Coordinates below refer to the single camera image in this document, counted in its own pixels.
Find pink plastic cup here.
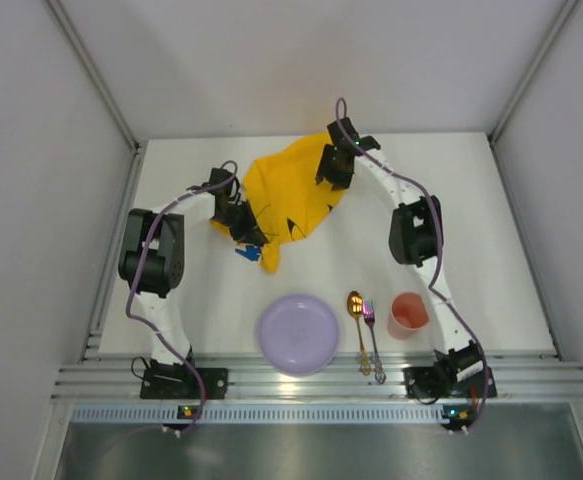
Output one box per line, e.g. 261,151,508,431
387,292,430,339

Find right aluminium corner post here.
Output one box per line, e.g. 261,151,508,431
488,0,583,144

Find purple plastic plate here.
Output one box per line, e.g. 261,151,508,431
256,293,342,377

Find gold metal spoon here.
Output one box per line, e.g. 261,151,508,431
347,290,371,376

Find aluminium corner post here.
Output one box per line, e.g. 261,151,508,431
488,0,583,144
45,0,142,151

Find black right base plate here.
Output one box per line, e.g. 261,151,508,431
403,366,498,401

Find yellow cloth placemat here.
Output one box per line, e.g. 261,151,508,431
209,133,352,275

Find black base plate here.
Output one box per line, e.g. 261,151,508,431
140,365,229,400
403,366,498,401

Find left aluminium corner post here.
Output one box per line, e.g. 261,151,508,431
45,0,142,151

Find iridescent purple metal fork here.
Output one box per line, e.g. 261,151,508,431
363,298,387,385

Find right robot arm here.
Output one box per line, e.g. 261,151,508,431
316,116,492,403

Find aluminium frame rail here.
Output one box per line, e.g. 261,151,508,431
51,352,583,403

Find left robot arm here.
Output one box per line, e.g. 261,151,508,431
118,161,343,371

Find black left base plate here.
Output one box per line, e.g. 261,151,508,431
140,365,229,400

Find perforated grey cable duct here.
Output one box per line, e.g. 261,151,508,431
71,403,471,425

